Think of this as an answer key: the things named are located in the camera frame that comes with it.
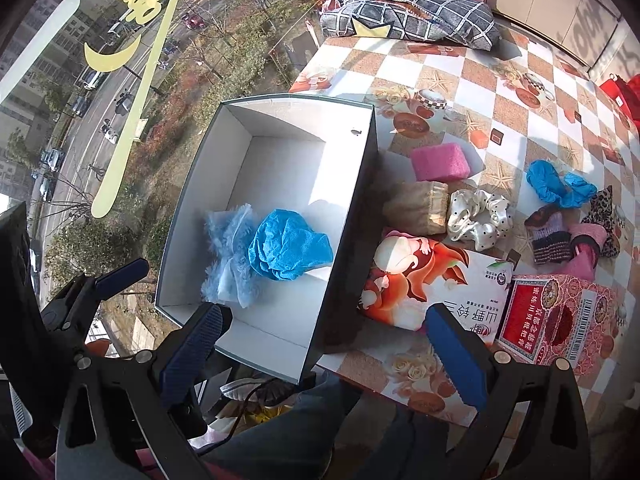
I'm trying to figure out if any pink knit sock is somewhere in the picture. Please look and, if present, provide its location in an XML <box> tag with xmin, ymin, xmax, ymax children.
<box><xmin>555</xmin><ymin>223</ymin><xmax>608</xmax><ymax>282</ymax></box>

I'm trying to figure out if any blue plastic shoe cover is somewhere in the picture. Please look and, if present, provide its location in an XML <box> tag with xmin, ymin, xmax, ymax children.
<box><xmin>248</xmin><ymin>209</ymin><xmax>333</xmax><ymax>281</ymax></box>

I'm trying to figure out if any leopard print scrunchie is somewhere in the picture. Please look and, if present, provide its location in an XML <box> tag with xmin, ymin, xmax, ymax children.
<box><xmin>582</xmin><ymin>185</ymin><xmax>625</xmax><ymax>258</ymax></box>

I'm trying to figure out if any white polka dot scrunchie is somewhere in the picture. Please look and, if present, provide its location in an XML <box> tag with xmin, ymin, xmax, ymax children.
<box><xmin>447</xmin><ymin>188</ymin><xmax>513</xmax><ymax>252</ymax></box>

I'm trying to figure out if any pink foam sponge block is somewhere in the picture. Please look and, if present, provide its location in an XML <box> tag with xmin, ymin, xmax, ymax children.
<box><xmin>410</xmin><ymin>143</ymin><xmax>471</xmax><ymax>183</ymax></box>

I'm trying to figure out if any red patterned cardboard box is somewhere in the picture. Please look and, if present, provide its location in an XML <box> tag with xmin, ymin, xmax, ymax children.
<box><xmin>496</xmin><ymin>274</ymin><xmax>627</xmax><ymax>377</ymax></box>

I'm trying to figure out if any light blue fluffy cloth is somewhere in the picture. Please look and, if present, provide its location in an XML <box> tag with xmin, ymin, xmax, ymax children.
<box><xmin>201</xmin><ymin>204</ymin><xmax>259</xmax><ymax>309</ymax></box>

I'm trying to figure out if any purple striped knit sock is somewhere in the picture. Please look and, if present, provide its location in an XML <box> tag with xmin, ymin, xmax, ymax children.
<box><xmin>524</xmin><ymin>204</ymin><xmax>572</xmax><ymax>264</ymax></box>

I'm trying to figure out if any orange floral tissue pack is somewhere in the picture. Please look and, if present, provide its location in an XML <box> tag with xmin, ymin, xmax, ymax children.
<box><xmin>359</xmin><ymin>231</ymin><xmax>513</xmax><ymax>346</ymax></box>

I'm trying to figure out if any white open storage box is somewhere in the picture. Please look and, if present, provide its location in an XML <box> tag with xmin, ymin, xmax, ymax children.
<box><xmin>155</xmin><ymin>94</ymin><xmax>378</xmax><ymax>384</ymax></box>

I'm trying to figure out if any beige burlap pouch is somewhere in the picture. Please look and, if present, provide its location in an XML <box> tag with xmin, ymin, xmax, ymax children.
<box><xmin>383</xmin><ymin>181</ymin><xmax>449</xmax><ymax>236</ymax></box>

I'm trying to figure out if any checkered floral tablecloth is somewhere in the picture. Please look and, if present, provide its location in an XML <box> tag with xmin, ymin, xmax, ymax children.
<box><xmin>293</xmin><ymin>32</ymin><xmax>639</xmax><ymax>426</ymax></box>

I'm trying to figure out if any red plastic bag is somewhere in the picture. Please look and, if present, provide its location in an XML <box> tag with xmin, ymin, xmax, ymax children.
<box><xmin>600</xmin><ymin>74</ymin><xmax>640</xmax><ymax>128</ymax></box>

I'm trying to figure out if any white cabinet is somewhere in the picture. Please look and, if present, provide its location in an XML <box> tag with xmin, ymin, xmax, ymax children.
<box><xmin>488</xmin><ymin>0</ymin><xmax>620</xmax><ymax>65</ymax></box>

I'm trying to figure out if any dark plaid pillow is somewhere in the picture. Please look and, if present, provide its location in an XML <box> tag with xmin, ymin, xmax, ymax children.
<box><xmin>320</xmin><ymin>0</ymin><xmax>501</xmax><ymax>51</ymax></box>

